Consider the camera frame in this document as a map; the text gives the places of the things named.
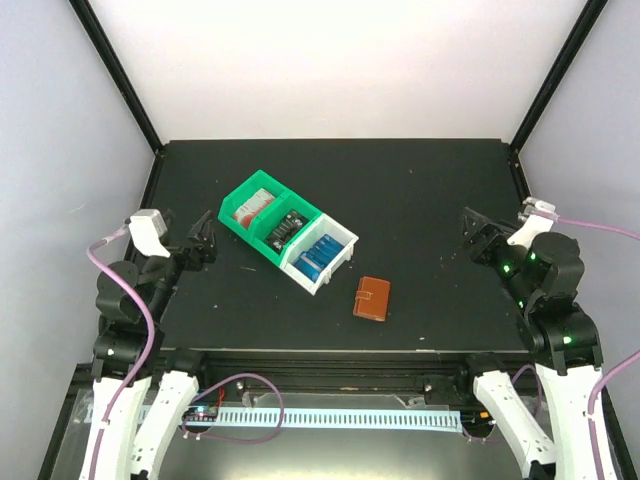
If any brown leather card holder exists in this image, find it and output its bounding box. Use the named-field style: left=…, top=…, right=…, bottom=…
left=353, top=276, right=391, bottom=322

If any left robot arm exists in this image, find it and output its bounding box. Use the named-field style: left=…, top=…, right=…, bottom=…
left=79, top=209, right=217, bottom=479

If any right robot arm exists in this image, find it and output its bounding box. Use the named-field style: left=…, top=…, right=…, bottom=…
left=454, top=198, right=618, bottom=479

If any red white cards stack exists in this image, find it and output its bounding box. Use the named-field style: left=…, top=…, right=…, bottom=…
left=232, top=188, right=276, bottom=229

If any black cards stack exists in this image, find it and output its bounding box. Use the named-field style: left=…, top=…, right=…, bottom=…
left=265, top=210, right=308, bottom=254

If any blue cards stack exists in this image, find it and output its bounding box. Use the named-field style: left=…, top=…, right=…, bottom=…
left=294, top=234, right=344, bottom=282

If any green double storage bin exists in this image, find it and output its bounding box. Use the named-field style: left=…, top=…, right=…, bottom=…
left=218, top=170, right=321, bottom=267

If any white storage bin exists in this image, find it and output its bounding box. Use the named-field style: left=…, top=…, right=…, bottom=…
left=279, top=213, right=359, bottom=295

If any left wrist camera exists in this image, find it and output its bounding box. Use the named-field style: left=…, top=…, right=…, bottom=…
left=127, top=209, right=171, bottom=258

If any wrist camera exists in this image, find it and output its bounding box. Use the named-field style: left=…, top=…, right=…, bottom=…
left=127, top=209, right=171, bottom=258
left=507, top=197, right=558, bottom=249

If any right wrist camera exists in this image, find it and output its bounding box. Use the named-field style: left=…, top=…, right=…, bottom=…
left=507, top=197, right=558, bottom=249

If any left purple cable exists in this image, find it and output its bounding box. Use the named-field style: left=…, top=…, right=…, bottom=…
left=85, top=224, right=286, bottom=480

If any purple cable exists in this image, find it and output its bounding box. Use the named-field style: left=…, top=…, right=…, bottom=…
left=459, top=214, right=640, bottom=480
left=85, top=224, right=286, bottom=480

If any white slotted cable duct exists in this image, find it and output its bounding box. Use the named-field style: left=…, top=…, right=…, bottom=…
left=177, top=406, right=463, bottom=433

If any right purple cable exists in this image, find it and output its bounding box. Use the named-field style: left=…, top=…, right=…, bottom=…
left=459, top=214, right=640, bottom=480

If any black frame post left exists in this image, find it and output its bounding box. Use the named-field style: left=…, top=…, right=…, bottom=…
left=68, top=0, right=163, bottom=154

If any black frame post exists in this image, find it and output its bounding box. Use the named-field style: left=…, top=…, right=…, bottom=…
left=68, top=0, right=163, bottom=154
left=510, top=0, right=609, bottom=153

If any black frame post right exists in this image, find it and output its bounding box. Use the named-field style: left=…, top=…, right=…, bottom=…
left=510, top=0, right=609, bottom=153

